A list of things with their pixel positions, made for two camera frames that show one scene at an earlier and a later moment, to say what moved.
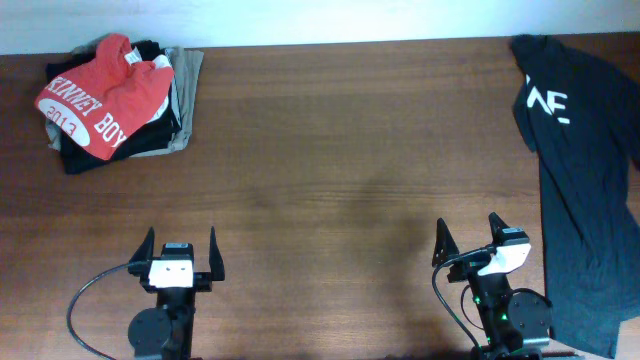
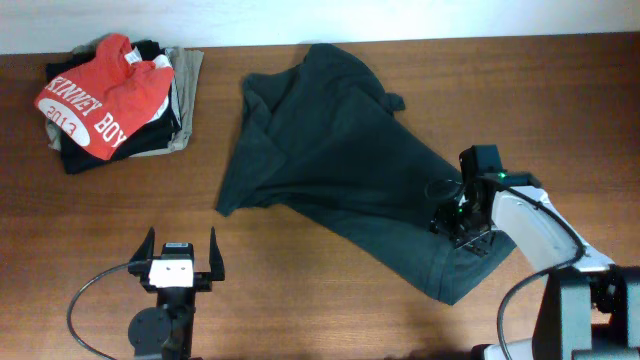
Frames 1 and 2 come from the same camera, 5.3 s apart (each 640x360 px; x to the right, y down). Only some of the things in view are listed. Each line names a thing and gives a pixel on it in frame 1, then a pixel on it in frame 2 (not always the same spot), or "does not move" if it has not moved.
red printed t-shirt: x=98 y=104 does not move
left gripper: x=203 y=280 does not move
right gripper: x=443 y=238 to x=476 y=243
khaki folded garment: x=186 y=66 does not move
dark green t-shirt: x=577 y=103 to x=319 y=139
